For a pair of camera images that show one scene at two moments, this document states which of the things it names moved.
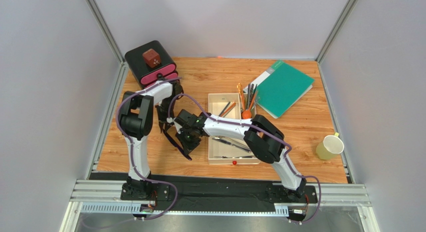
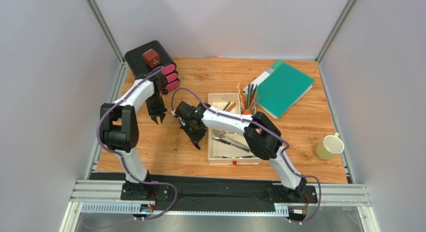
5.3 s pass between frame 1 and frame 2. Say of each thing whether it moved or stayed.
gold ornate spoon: stayed
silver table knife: stayed
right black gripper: moved
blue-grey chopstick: stayed
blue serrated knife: moved
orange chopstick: stayed
